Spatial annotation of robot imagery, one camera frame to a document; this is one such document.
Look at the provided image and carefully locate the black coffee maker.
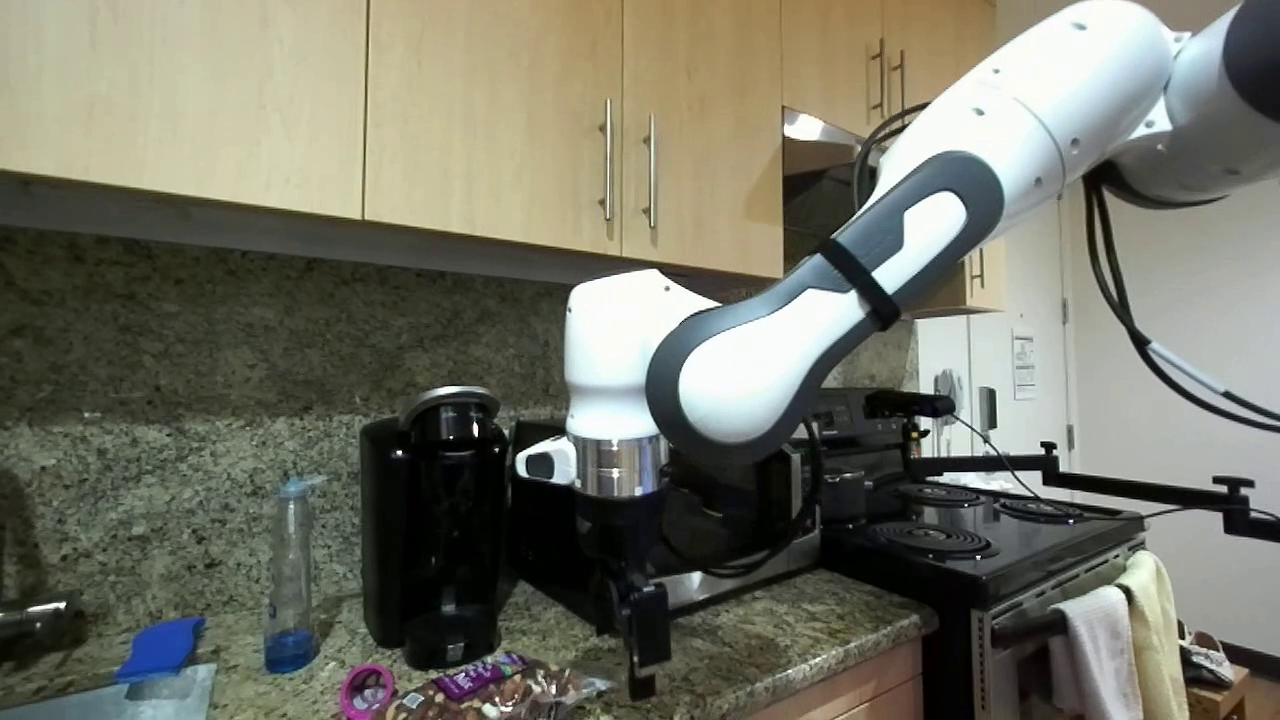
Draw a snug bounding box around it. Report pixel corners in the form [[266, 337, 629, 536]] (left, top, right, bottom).
[[359, 385, 513, 672]]

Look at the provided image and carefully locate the sink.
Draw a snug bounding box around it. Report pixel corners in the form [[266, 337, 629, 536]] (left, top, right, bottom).
[[0, 662, 217, 720]]

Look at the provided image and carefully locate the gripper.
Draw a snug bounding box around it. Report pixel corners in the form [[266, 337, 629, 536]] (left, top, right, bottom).
[[575, 488, 673, 703]]

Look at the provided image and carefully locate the oven door handle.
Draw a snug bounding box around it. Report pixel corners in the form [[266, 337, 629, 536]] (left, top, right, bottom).
[[990, 560, 1131, 651]]

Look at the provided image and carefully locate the cabinet door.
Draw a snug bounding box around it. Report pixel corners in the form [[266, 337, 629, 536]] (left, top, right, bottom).
[[782, 0, 887, 138], [621, 0, 785, 280], [0, 0, 368, 222], [884, 0, 998, 113], [364, 0, 625, 257]]

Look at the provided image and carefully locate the camera on mount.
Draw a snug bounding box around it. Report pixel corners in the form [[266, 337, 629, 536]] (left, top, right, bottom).
[[864, 390, 1280, 547]]

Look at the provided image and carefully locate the wooden box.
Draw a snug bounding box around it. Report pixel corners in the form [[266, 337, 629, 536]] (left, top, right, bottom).
[[1186, 664, 1252, 720]]

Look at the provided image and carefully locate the black and silver toaster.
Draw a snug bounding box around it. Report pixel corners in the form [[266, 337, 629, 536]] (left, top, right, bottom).
[[510, 418, 824, 629]]

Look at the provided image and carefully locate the clear water bottle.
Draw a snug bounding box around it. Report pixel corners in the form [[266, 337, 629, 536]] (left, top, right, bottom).
[[264, 475, 328, 675]]

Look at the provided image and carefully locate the white towel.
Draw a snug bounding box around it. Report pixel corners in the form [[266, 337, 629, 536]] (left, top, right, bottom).
[[1047, 585, 1147, 720]]

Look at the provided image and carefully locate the blue bag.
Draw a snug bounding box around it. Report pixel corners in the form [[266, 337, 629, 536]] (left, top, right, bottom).
[[114, 616, 207, 685]]

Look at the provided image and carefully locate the paper note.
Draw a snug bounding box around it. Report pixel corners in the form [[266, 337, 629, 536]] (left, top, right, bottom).
[[1011, 331, 1039, 402]]

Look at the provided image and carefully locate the yellow towel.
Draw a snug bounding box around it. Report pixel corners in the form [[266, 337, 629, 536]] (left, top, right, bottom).
[[1113, 550, 1192, 720]]

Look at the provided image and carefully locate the plastic bag of nuts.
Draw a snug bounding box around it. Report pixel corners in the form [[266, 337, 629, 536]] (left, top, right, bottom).
[[384, 652, 613, 720]]

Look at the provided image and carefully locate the tap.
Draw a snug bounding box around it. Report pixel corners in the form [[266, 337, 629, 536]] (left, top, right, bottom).
[[0, 592, 89, 657]]

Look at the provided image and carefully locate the drawer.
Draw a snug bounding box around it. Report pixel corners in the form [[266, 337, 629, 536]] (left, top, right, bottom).
[[748, 638, 926, 720]]

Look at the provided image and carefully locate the steel range hood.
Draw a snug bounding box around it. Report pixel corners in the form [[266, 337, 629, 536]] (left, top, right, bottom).
[[783, 107, 906, 273]]

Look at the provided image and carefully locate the oven door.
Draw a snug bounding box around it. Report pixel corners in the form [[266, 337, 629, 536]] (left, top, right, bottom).
[[974, 545, 1151, 720]]

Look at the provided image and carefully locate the shoe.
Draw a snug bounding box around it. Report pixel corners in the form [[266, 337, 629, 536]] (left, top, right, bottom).
[[1178, 622, 1237, 688]]

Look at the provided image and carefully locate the stove burner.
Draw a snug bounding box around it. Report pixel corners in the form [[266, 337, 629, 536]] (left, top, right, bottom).
[[998, 496, 1087, 527], [868, 520, 1001, 562], [898, 482, 991, 509]]

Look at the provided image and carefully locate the black stove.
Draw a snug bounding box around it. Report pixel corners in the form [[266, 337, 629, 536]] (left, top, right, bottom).
[[815, 387, 1151, 720]]

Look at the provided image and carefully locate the black cable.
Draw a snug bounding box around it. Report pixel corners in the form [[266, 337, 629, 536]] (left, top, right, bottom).
[[948, 412, 1046, 501]]

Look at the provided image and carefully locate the pink round lid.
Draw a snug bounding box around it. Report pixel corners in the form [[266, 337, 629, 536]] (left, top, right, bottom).
[[339, 662, 397, 720]]

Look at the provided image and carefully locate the wooden wall cabinet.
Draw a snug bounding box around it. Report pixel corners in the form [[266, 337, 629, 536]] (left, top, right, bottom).
[[0, 0, 1007, 320]]

